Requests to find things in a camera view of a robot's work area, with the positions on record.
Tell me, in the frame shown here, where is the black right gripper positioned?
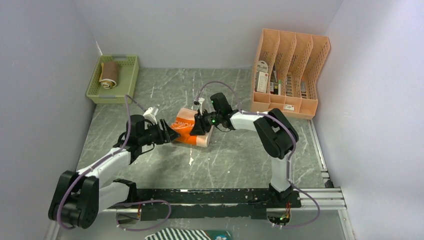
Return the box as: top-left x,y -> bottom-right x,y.
190,108 -> 222,136

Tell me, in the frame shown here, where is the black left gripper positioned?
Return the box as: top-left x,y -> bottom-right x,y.
138,118 -> 181,146

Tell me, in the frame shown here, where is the orange and cream towel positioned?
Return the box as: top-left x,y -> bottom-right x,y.
170,108 -> 214,148

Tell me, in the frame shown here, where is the green perforated plastic basket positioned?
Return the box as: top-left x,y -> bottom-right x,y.
86,54 -> 140,104

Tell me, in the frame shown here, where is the yellow brown bear towel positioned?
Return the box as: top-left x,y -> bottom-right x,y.
98,60 -> 120,90

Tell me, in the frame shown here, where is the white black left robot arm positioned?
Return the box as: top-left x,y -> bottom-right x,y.
47,114 -> 181,229

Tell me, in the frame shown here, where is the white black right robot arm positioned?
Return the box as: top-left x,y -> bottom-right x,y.
190,92 -> 299,207

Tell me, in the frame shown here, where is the white red stationery box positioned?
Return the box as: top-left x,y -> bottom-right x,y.
256,71 -> 269,93

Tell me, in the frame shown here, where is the white hanging card package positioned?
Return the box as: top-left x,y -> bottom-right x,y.
256,60 -> 269,73

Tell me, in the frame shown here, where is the black white striped cloth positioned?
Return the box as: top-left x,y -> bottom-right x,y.
144,227 -> 211,240

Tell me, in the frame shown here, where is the pink plastic file organizer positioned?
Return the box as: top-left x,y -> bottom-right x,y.
250,28 -> 331,120

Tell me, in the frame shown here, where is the teal patterned cloth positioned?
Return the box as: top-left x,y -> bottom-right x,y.
204,230 -> 233,240

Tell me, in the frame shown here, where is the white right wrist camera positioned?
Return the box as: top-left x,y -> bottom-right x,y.
193,97 -> 205,116

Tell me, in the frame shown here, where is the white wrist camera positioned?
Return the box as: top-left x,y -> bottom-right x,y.
143,106 -> 159,124
193,97 -> 205,116

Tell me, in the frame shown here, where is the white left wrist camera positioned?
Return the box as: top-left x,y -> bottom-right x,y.
143,106 -> 159,124

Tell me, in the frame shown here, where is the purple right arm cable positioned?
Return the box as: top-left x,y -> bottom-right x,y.
195,81 -> 321,230

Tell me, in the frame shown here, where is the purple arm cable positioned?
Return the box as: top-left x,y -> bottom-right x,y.
195,81 -> 321,230
56,95 -> 172,232

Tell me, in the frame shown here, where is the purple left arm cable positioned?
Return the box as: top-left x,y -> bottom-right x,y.
56,95 -> 172,232

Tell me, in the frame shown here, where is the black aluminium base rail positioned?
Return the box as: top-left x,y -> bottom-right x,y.
54,187 -> 347,221

